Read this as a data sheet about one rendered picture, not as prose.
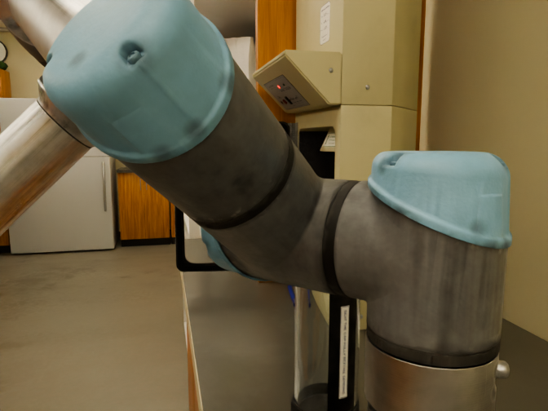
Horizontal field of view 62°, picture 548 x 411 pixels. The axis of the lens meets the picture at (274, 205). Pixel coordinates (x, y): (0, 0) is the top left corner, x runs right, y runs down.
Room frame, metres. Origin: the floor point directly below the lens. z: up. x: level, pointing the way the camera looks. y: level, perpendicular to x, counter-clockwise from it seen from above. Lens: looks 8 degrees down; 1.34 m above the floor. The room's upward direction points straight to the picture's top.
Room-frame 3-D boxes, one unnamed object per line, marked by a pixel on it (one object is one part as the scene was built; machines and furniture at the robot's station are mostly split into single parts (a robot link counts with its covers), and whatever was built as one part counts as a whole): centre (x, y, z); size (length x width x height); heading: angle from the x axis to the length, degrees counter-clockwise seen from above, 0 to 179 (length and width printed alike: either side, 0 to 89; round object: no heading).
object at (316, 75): (1.05, -0.04, 1.46); 0.32 x 0.12 x 0.10; 14
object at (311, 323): (0.62, -0.08, 1.06); 0.11 x 0.11 x 0.21
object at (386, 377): (0.26, -0.10, 1.20); 0.08 x 0.08 x 0.05
